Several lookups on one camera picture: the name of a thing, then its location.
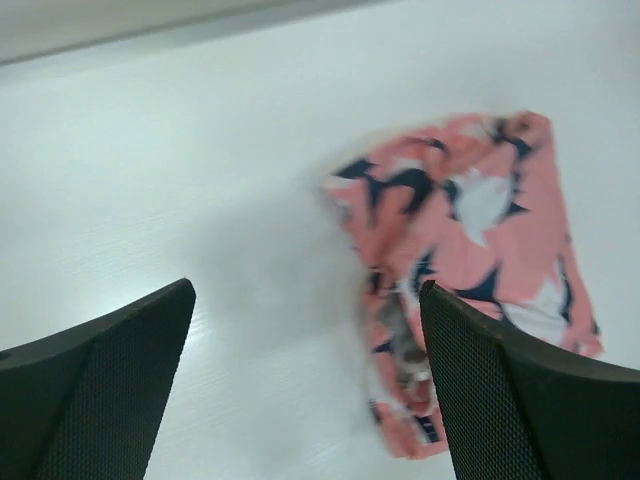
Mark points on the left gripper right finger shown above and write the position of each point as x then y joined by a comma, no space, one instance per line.
515,407

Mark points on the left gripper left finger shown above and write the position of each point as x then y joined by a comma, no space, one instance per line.
87,402

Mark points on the pink shark print shorts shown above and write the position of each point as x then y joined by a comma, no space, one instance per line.
473,203

